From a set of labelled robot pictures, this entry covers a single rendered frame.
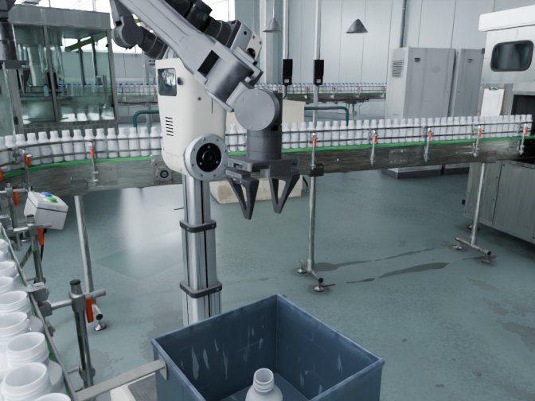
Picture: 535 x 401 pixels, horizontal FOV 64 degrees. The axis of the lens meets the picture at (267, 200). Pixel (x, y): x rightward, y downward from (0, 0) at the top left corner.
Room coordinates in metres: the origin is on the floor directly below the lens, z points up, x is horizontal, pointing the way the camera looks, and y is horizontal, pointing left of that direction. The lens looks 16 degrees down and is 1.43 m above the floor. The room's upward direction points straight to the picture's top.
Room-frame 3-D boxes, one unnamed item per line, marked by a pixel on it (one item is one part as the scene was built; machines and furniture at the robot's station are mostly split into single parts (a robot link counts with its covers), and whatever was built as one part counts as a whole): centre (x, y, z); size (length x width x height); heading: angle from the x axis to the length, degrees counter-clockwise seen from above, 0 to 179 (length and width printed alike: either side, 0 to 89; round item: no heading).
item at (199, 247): (1.47, 0.25, 0.74); 0.11 x 0.11 x 0.40; 37
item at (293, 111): (5.36, 0.16, 0.59); 1.10 x 0.62 x 1.18; 109
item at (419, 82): (6.60, -2.26, 0.96); 0.82 x 0.50 x 1.91; 109
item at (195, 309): (1.47, 0.25, 0.49); 0.13 x 0.13 x 0.40; 37
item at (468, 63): (6.89, -3.12, 0.96); 0.82 x 0.50 x 1.91; 109
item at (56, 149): (2.32, 1.16, 1.08); 0.06 x 0.06 x 0.17
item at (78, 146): (2.39, 1.06, 1.08); 0.06 x 0.06 x 0.17
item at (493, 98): (3.88, -2.00, 1.22); 0.23 x 0.04 x 0.32; 19
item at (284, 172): (0.70, -0.01, 1.26); 0.07 x 0.07 x 0.09; 37
